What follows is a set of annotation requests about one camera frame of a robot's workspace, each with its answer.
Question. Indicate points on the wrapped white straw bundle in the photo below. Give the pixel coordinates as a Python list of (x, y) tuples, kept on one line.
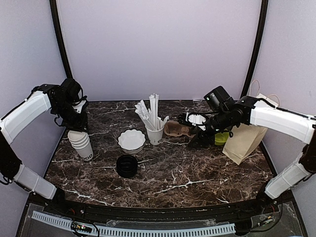
[(150, 116)]

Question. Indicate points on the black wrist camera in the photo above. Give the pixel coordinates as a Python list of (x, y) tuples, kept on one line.
[(218, 99), (71, 89)]

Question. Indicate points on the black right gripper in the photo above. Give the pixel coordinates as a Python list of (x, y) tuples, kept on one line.
[(201, 138)]

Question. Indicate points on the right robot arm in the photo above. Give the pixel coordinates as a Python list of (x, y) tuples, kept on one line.
[(291, 136)]

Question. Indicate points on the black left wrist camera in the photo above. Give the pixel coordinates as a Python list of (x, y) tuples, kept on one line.
[(71, 89)]

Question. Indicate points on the white paper coffee cup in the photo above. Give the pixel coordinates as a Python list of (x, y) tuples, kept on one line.
[(77, 138)]

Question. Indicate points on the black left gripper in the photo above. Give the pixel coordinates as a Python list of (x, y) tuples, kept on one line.
[(79, 125)]

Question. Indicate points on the white paper cup with straws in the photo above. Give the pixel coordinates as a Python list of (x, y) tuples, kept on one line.
[(155, 136)]

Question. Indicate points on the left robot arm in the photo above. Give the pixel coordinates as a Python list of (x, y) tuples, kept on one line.
[(12, 124)]

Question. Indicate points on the brown cardboard cup carrier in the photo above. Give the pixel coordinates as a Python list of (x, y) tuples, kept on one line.
[(175, 129)]

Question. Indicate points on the black left frame post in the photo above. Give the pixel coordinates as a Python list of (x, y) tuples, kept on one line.
[(59, 38)]

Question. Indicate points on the stack of black lids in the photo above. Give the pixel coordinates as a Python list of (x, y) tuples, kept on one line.
[(127, 166)]

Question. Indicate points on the black frame post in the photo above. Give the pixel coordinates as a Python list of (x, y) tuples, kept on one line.
[(256, 47), (59, 38)]

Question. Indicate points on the white scalloped bowl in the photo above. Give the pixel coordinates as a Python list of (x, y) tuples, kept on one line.
[(131, 141)]

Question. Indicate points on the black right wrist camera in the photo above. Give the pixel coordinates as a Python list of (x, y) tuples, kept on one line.
[(218, 99)]

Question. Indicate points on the brown paper takeout bag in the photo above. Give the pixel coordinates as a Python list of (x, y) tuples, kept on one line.
[(245, 139)]

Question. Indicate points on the lime green bowl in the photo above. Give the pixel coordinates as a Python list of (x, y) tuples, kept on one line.
[(221, 138)]

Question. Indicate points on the stack of white paper cups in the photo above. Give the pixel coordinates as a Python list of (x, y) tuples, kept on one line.
[(85, 151)]

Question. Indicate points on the black right frame post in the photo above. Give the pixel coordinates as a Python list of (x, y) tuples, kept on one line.
[(256, 47)]

